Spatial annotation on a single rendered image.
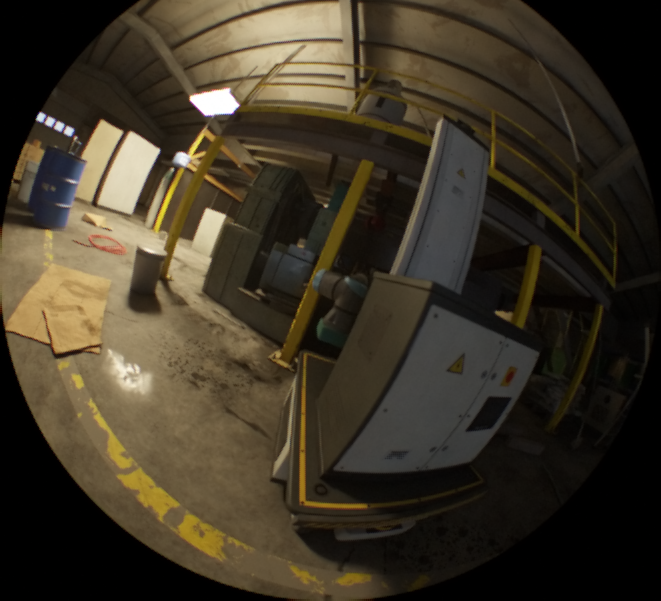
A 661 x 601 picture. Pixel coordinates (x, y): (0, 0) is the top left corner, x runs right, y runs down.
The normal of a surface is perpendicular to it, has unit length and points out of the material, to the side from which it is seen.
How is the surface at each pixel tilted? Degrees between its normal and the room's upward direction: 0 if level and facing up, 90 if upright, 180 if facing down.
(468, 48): 171
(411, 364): 90
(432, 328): 90
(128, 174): 90
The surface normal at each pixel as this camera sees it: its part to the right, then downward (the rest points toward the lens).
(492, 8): -0.40, 0.90
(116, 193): 0.91, 0.38
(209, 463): 0.39, -0.92
